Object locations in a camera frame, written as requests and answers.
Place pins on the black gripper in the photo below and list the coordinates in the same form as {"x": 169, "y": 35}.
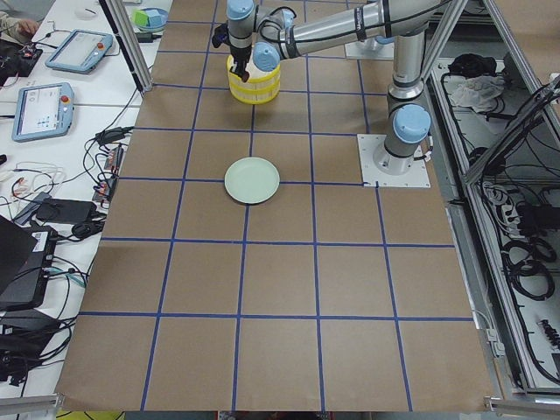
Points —
{"x": 241, "y": 55}

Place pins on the yellow steamer layer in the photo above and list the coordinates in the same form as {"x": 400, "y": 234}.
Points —
{"x": 258, "y": 82}
{"x": 253, "y": 96}

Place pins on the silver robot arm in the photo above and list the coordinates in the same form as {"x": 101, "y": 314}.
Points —
{"x": 263, "y": 37}

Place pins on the blue plate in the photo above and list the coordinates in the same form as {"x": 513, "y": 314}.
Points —
{"x": 155, "y": 29}

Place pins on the blue foam cube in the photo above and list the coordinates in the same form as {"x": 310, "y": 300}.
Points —
{"x": 155, "y": 17}

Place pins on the black power adapter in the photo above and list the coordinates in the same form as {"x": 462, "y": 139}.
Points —
{"x": 147, "y": 37}

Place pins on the green foam cube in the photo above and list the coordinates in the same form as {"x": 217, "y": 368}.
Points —
{"x": 140, "y": 18}

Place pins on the light green plate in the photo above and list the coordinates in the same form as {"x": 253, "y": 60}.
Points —
{"x": 251, "y": 180}

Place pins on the upper blue teach pendant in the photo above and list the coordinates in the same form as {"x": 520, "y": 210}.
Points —
{"x": 80, "y": 52}

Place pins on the blue teach pendant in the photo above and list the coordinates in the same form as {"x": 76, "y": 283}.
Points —
{"x": 80, "y": 52}
{"x": 43, "y": 112}

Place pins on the lower blue teach pendant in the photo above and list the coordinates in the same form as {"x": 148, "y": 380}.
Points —
{"x": 43, "y": 112}

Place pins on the white crumpled cloth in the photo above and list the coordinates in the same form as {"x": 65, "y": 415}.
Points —
{"x": 479, "y": 94}

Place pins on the black laptop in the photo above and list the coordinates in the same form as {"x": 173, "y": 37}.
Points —
{"x": 26, "y": 255}

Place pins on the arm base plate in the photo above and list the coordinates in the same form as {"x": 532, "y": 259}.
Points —
{"x": 377, "y": 48}
{"x": 380, "y": 169}

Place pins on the aluminium frame post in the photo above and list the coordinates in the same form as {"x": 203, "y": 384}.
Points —
{"x": 120, "y": 25}

